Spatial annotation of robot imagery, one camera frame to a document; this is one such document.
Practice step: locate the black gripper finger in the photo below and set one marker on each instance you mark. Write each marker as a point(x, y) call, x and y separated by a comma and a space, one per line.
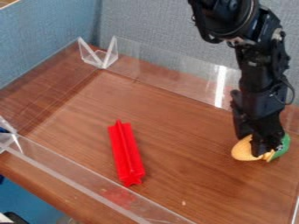
point(241, 123)
point(264, 144)

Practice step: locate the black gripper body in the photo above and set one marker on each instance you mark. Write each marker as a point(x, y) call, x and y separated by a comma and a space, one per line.
point(262, 105)

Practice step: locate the yellow green toy corn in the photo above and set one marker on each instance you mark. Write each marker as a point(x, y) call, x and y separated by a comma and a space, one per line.
point(242, 150)

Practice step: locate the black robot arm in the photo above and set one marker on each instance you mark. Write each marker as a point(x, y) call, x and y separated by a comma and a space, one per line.
point(250, 28)

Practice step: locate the red star-shaped plastic bar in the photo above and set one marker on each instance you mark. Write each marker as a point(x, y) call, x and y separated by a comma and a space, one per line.
point(130, 167)

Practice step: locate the clear acrylic back wall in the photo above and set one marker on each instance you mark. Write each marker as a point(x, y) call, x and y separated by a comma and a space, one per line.
point(198, 84)

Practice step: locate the clear acrylic wall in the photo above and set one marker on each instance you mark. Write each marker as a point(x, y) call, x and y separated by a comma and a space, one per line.
point(198, 84)
point(121, 199)

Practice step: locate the clear acrylic front wall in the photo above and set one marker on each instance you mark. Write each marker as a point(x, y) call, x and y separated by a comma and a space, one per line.
point(121, 199)

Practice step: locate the clear acrylic corner bracket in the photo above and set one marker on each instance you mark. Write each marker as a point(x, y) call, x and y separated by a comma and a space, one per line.
point(101, 59)

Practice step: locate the clear acrylic left bracket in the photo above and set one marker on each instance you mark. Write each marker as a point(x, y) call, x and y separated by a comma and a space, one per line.
point(9, 136)

